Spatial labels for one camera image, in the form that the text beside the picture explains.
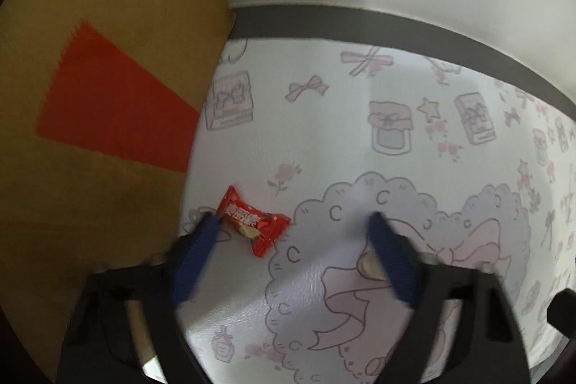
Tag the brown cardboard box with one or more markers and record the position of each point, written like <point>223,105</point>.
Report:
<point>100,100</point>

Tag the pink patterned table mat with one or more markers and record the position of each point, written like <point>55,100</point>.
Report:
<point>471,169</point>

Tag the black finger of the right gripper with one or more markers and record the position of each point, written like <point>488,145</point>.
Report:
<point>561,313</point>

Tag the red candy wrapper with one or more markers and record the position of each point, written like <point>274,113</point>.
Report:
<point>262,229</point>

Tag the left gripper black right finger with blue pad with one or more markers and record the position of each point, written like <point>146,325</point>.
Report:
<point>487,345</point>

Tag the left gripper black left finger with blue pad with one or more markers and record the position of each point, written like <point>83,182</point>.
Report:
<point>99,346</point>

